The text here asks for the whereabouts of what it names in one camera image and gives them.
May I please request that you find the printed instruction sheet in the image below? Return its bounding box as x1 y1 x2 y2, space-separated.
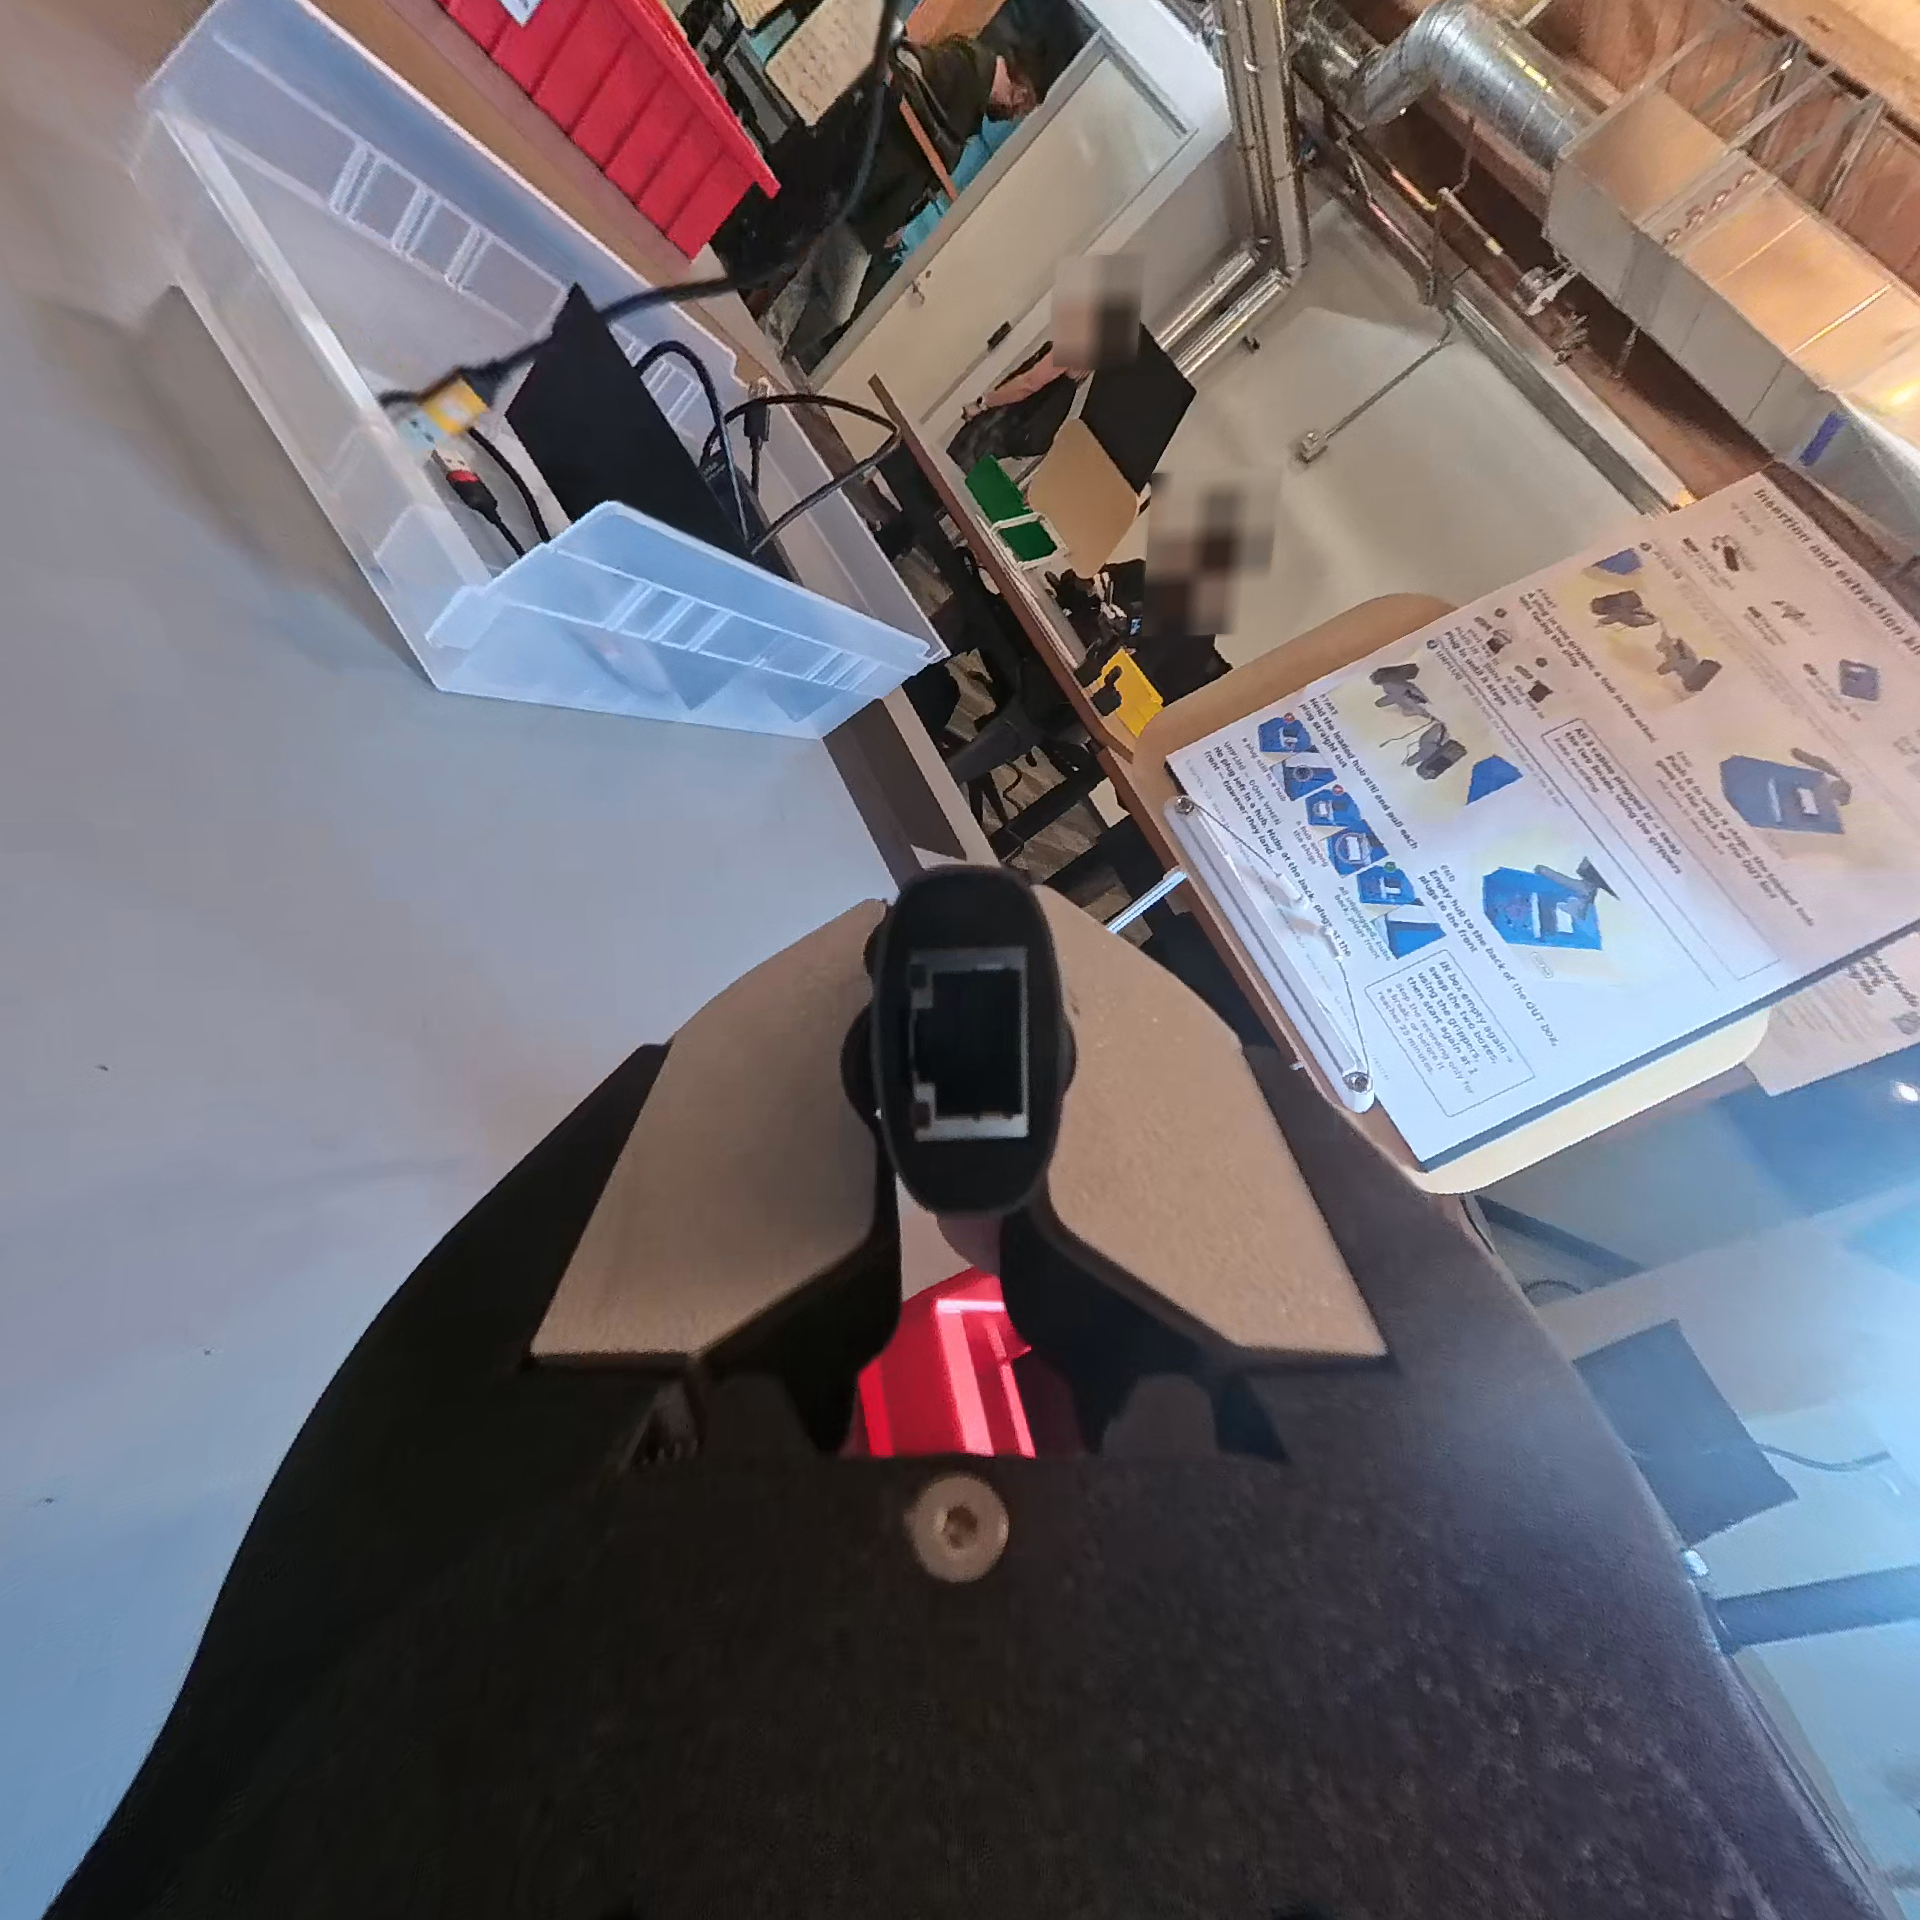
1168 478 1920 1173

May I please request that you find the tan and black chair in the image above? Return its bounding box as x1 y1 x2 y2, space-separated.
1030 319 1205 583

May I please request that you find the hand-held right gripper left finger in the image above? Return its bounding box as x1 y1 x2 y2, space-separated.
527 896 902 1454

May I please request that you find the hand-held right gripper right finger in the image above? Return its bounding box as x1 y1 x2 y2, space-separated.
999 885 1390 1460

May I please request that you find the black braided gold-plug cable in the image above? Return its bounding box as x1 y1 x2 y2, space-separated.
378 0 910 455

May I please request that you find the grey slim USB hub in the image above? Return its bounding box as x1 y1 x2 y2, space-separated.
867 861 1069 1213

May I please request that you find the red crate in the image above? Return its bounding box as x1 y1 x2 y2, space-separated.
435 0 782 261

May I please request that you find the silver ventilation duct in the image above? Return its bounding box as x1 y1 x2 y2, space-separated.
1288 0 1920 506

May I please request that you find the yellow bin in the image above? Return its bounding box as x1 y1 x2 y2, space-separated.
1080 644 1166 741

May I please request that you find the black USB hub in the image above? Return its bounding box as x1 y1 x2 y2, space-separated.
503 285 798 578

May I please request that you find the black red-collar USB cable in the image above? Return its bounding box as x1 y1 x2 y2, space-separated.
431 438 560 564

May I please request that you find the dark table cable flap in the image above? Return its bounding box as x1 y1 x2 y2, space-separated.
823 682 995 887

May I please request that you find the red plastic bin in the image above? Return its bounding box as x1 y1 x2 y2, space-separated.
847 1266 1080 1455

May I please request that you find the wooden office table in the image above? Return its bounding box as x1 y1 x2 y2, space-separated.
870 374 1175 815

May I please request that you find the instruction sheet on stand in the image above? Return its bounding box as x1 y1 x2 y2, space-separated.
1132 478 1920 1192

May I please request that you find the green bin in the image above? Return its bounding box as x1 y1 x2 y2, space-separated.
962 455 1060 566

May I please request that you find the clear plastic bin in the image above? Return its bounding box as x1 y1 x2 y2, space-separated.
133 0 951 741

